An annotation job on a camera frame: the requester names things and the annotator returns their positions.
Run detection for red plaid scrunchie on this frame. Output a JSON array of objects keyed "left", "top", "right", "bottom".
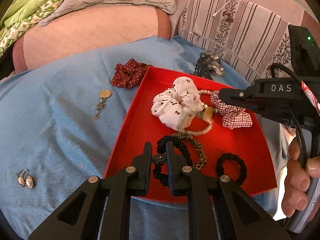
[{"left": 210, "top": 90, "right": 253, "bottom": 129}]

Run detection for black thick hair tie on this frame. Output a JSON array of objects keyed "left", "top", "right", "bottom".
[{"left": 215, "top": 152, "right": 248, "bottom": 186}]

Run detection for gold pendant chain earring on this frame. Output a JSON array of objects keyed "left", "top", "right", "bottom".
[{"left": 93, "top": 89, "right": 112, "bottom": 120}]

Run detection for white cherry print scrunchie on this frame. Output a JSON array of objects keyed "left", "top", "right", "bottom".
[{"left": 151, "top": 76, "right": 204, "bottom": 131}]

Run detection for silver flower hair comb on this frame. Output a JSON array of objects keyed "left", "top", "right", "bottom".
[{"left": 194, "top": 51, "right": 225, "bottom": 80}]

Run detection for blue bed cover cloth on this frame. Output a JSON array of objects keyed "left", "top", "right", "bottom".
[{"left": 1, "top": 37, "right": 201, "bottom": 239}]

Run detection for red cardboard tray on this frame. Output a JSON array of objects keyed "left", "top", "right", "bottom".
[{"left": 105, "top": 67, "right": 277, "bottom": 196}]

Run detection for black beaded hair tie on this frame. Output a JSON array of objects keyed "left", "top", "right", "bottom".
[{"left": 151, "top": 134, "right": 194, "bottom": 188}]

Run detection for person's right hand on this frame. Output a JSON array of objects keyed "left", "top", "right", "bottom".
[{"left": 281, "top": 138, "right": 319, "bottom": 217}]

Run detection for green quilted blanket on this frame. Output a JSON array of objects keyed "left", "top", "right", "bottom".
[{"left": 1, "top": 0, "right": 63, "bottom": 56}]

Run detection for gold round medallion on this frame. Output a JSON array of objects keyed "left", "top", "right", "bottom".
[{"left": 196, "top": 107, "right": 215, "bottom": 121}]

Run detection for pearl bead necklace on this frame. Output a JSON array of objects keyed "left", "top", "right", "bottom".
[{"left": 178, "top": 89, "right": 220, "bottom": 137}]

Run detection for dark red dotted scrunchie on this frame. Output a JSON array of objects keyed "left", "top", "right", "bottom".
[{"left": 111, "top": 59, "right": 152, "bottom": 89}]

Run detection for pink mattress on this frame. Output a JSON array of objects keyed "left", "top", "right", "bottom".
[{"left": 12, "top": 5, "right": 171, "bottom": 73}]

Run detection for pearl drop earrings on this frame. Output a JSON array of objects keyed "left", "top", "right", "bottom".
[{"left": 16, "top": 169, "right": 35, "bottom": 189}]

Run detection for striped floral pillow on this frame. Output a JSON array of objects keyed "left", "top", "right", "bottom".
[{"left": 178, "top": 0, "right": 292, "bottom": 83}]

